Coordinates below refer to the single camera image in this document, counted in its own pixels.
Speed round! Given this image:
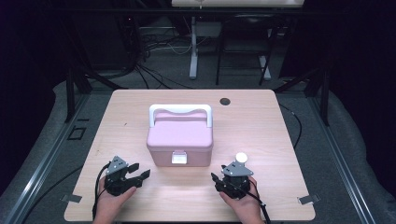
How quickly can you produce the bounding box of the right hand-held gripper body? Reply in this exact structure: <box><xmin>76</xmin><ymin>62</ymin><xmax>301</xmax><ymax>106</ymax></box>
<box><xmin>219</xmin><ymin>160</ymin><xmax>254</xmax><ymax>200</ymax></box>

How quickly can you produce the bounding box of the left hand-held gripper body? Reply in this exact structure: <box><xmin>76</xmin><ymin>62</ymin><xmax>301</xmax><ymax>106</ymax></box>
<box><xmin>104</xmin><ymin>155</ymin><xmax>134</xmax><ymax>197</ymax></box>

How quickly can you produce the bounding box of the pink storage box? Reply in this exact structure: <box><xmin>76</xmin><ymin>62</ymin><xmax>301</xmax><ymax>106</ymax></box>
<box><xmin>146</xmin><ymin>104</ymin><xmax>215</xmax><ymax>168</ymax></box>

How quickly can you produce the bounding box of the person's left hand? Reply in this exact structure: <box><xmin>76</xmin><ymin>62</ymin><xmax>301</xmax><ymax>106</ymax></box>
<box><xmin>93</xmin><ymin>176</ymin><xmax>137</xmax><ymax>220</ymax></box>

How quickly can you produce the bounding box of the person's right hand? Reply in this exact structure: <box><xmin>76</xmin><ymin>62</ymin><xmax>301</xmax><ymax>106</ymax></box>
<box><xmin>219</xmin><ymin>176</ymin><xmax>264</xmax><ymax>222</ymax></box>

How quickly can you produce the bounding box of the black metal stand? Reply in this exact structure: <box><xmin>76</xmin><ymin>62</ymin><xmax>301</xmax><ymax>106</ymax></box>
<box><xmin>274</xmin><ymin>66</ymin><xmax>332</xmax><ymax>127</ymax></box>
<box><xmin>64</xmin><ymin>66</ymin><xmax>129</xmax><ymax>124</ymax></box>

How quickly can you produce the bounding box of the white standing desk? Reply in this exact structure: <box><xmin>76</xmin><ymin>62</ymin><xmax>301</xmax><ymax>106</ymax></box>
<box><xmin>171</xmin><ymin>0</ymin><xmax>307</xmax><ymax>81</ymax></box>

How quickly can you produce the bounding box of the black chair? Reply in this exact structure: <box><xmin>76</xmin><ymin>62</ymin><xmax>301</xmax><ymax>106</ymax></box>
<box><xmin>215</xmin><ymin>13</ymin><xmax>281</xmax><ymax>87</ymax></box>

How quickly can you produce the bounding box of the left hand-held gripper cable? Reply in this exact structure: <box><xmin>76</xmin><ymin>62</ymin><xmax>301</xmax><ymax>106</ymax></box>
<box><xmin>92</xmin><ymin>162</ymin><xmax>112</xmax><ymax>220</ymax></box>

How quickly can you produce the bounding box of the hand-held gripper cable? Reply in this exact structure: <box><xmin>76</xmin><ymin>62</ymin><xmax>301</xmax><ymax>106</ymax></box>
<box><xmin>247</xmin><ymin>178</ymin><xmax>271</xmax><ymax>224</ymax></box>
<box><xmin>92</xmin><ymin>162</ymin><xmax>112</xmax><ymax>220</ymax></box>

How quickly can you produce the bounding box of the right hand-held gripper cable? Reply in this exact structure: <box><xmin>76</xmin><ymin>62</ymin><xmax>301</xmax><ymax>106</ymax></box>
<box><xmin>247</xmin><ymin>178</ymin><xmax>271</xmax><ymax>224</ymax></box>

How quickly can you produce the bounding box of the black floor cable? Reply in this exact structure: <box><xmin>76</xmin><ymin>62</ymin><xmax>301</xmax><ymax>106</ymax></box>
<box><xmin>21</xmin><ymin>165</ymin><xmax>84</xmax><ymax>224</ymax></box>
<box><xmin>278</xmin><ymin>103</ymin><xmax>304</xmax><ymax>150</ymax></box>

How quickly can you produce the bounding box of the aluminium floor rail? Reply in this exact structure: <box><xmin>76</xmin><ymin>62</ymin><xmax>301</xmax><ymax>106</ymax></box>
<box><xmin>307</xmin><ymin>96</ymin><xmax>376</xmax><ymax>224</ymax></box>
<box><xmin>3</xmin><ymin>92</ymin><xmax>91</xmax><ymax>224</ymax></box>

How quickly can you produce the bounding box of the tangle of floor cables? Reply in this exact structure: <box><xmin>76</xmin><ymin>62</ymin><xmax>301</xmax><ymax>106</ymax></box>
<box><xmin>134</xmin><ymin>27</ymin><xmax>194</xmax><ymax>91</ymax></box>

